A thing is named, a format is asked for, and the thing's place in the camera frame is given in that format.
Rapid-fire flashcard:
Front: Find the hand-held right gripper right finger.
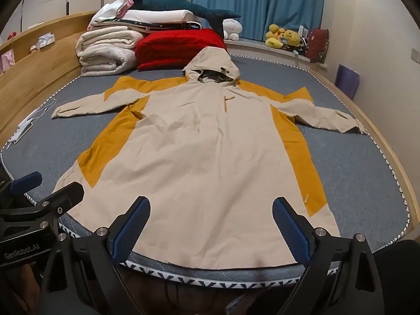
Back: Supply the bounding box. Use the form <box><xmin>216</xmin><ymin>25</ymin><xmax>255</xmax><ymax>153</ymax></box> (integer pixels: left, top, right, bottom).
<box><xmin>272</xmin><ymin>197</ymin><xmax>386</xmax><ymax>315</ymax></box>

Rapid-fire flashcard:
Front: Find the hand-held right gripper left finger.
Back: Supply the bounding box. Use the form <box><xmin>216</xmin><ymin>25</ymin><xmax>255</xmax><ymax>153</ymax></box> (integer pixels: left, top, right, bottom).
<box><xmin>36</xmin><ymin>196</ymin><xmax>151</xmax><ymax>315</ymax></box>

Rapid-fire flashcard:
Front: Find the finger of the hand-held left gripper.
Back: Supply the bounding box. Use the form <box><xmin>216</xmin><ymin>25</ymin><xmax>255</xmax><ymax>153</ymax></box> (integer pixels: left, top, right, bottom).
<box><xmin>9</xmin><ymin>171</ymin><xmax>43</xmax><ymax>198</ymax></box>
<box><xmin>39</xmin><ymin>182</ymin><xmax>85</xmax><ymax>219</ymax></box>

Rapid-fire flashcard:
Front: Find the beige and yellow hooded jacket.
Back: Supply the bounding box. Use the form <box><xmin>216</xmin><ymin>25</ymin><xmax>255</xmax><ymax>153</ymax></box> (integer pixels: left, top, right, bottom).
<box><xmin>51</xmin><ymin>46</ymin><xmax>368</xmax><ymax>268</ymax></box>

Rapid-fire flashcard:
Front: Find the person's black clothing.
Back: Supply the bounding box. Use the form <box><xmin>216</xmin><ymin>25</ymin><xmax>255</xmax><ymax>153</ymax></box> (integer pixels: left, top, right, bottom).
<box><xmin>371</xmin><ymin>239</ymin><xmax>420</xmax><ymax>315</ymax></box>

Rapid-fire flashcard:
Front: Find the pink card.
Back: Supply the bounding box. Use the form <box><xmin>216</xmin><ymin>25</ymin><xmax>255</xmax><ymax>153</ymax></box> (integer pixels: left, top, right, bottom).
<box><xmin>0</xmin><ymin>51</ymin><xmax>15</xmax><ymax>73</ymax></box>

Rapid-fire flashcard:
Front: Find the tissue box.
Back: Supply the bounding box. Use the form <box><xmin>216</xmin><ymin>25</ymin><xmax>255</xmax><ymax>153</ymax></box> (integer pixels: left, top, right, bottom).
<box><xmin>37</xmin><ymin>32</ymin><xmax>56</xmax><ymax>48</ymax></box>

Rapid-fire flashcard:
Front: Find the cream folded blanket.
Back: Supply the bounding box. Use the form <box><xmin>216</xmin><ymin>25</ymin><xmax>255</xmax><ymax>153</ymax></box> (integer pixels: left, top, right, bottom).
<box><xmin>75</xmin><ymin>30</ymin><xmax>141</xmax><ymax>77</ymax></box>

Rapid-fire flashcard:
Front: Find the purple bag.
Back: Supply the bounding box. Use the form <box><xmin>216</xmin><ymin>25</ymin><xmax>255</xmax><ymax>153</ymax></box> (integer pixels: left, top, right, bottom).
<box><xmin>335</xmin><ymin>65</ymin><xmax>360</xmax><ymax>101</ymax></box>

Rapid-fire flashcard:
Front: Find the white wardrobe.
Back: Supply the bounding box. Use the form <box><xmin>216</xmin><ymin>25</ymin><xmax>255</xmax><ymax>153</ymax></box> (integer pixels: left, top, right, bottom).
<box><xmin>0</xmin><ymin>0</ymin><xmax>107</xmax><ymax>36</ymax></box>

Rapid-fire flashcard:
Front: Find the white window sill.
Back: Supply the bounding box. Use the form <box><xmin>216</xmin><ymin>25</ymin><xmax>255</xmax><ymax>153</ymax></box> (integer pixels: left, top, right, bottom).
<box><xmin>226</xmin><ymin>39</ymin><xmax>329</xmax><ymax>69</ymax></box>

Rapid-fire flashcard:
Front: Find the red folded blanket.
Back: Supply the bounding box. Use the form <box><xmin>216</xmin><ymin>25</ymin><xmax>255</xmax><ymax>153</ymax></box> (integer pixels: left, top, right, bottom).
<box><xmin>135</xmin><ymin>28</ymin><xmax>228</xmax><ymax>71</ymax></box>

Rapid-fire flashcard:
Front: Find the dark red cushion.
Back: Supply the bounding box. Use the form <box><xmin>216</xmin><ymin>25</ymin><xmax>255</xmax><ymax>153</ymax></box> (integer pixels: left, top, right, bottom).
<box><xmin>307</xmin><ymin>28</ymin><xmax>329</xmax><ymax>64</ymax></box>

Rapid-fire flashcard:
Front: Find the white and pink garment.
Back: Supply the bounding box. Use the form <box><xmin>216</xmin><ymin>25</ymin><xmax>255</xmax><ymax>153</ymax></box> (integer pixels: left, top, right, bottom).
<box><xmin>93</xmin><ymin>0</ymin><xmax>135</xmax><ymax>23</ymax></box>

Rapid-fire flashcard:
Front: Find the yellow plush toy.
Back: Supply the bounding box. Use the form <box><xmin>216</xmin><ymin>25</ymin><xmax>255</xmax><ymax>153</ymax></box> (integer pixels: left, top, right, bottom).
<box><xmin>282</xmin><ymin>29</ymin><xmax>302</xmax><ymax>48</ymax></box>
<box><xmin>265</xmin><ymin>24</ymin><xmax>286</xmax><ymax>49</ymax></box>

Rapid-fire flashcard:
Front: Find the white folded duvet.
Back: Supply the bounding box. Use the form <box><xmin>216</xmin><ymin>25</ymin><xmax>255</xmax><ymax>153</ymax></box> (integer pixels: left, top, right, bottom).
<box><xmin>90</xmin><ymin>9</ymin><xmax>197</xmax><ymax>28</ymax></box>

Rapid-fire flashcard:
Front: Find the white plush toy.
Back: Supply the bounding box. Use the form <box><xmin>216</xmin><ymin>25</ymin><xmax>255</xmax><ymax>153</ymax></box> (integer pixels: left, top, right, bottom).
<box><xmin>222</xmin><ymin>18</ymin><xmax>243</xmax><ymax>40</ymax></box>

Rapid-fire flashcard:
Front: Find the teal shark plush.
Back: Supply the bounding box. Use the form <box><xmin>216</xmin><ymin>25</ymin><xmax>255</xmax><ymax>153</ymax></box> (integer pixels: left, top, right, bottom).
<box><xmin>131</xmin><ymin>0</ymin><xmax>242</xmax><ymax>33</ymax></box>

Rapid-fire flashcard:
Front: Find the blue curtain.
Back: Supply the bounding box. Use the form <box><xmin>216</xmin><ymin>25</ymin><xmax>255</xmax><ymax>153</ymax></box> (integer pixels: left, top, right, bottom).
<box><xmin>192</xmin><ymin>0</ymin><xmax>326</xmax><ymax>41</ymax></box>

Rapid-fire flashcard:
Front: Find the white cable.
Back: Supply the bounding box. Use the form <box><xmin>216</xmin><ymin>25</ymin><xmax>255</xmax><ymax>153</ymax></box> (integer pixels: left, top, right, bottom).
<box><xmin>20</xmin><ymin>98</ymin><xmax>56</xmax><ymax>128</ymax></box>

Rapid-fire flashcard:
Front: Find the wooden bed frame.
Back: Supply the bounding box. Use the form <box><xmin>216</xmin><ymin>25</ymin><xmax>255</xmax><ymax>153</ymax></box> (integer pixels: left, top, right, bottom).
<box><xmin>0</xmin><ymin>10</ymin><xmax>420</xmax><ymax>227</ymax></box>

